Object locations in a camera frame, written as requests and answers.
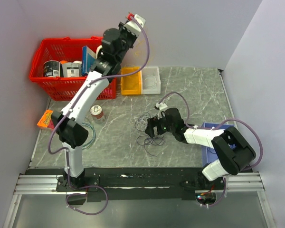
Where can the white paper roll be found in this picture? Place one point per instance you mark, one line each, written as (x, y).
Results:
(98, 50)

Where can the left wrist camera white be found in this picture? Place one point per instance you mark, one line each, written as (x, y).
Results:
(134, 23)

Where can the grey labelled can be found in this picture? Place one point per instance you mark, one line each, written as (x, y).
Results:
(71, 69)

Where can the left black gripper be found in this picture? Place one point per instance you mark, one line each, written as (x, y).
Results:
(124, 30)

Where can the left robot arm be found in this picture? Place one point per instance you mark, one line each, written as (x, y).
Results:
(68, 122)

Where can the red plastic shopping basket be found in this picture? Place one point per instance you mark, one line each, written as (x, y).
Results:
(60, 88)

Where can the white plastic bin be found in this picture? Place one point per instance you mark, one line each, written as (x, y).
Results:
(151, 83)

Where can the orange pink snack box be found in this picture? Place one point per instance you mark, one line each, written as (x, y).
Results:
(45, 121)

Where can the black labelled can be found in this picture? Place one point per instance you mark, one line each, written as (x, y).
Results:
(51, 69)

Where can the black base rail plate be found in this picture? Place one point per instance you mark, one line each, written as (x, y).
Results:
(129, 183)

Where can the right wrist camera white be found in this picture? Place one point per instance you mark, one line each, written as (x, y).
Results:
(160, 107)

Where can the blue plastic bin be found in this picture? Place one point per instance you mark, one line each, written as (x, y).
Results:
(208, 154)

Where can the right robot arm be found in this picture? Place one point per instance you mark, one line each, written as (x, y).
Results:
(234, 153)

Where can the blue book box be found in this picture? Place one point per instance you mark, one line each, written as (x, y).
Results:
(88, 58)

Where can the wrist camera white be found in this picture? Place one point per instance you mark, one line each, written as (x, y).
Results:
(160, 107)
(134, 23)

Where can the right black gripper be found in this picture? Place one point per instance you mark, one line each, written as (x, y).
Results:
(153, 122)

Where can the yellow plastic bin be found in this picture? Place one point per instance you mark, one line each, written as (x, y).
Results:
(131, 85)

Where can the small tin can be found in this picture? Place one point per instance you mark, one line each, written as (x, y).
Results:
(97, 114)

